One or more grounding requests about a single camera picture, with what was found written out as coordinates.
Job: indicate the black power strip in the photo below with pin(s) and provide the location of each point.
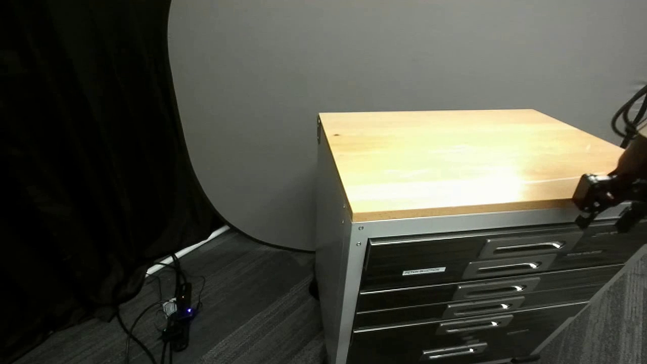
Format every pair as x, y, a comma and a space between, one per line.
180, 316

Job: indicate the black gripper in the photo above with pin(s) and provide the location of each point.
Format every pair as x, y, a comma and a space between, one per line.
630, 186

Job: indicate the grey metal cabinet drawer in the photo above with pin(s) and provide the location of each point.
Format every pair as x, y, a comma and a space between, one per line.
456, 351
507, 267
529, 244
487, 287
467, 323
481, 305

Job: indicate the grey rounded partition panel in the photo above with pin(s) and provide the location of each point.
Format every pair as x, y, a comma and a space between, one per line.
303, 73

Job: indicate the grey tool cabinet wooden top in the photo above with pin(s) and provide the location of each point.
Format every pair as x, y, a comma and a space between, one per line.
457, 153

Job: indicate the black curtain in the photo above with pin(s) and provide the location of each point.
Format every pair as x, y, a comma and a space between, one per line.
81, 153

